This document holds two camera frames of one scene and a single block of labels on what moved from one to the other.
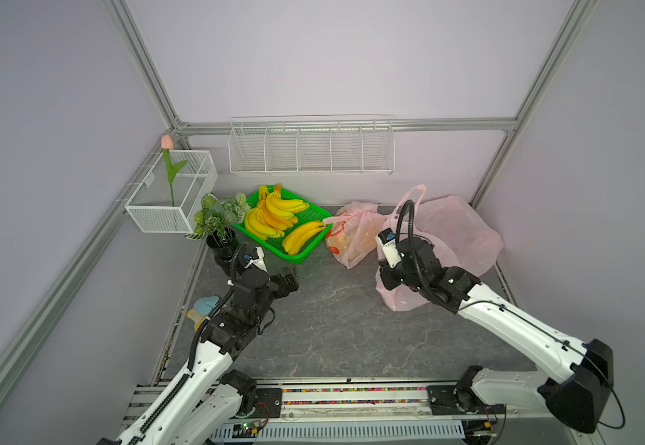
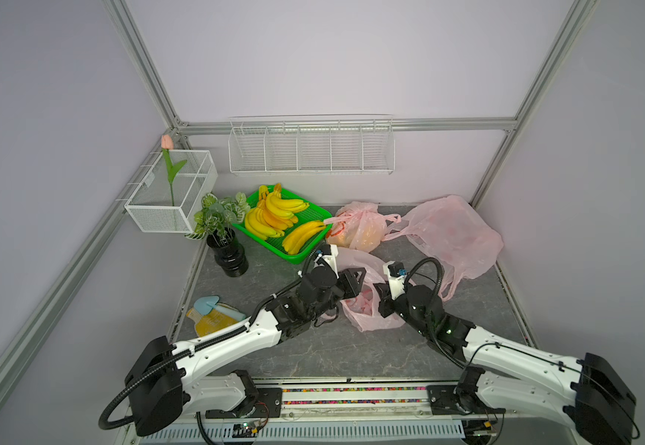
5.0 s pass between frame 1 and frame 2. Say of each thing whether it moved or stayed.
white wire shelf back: stayed
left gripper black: moved
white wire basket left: stayed
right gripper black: moved
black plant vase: stayed
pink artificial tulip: stayed
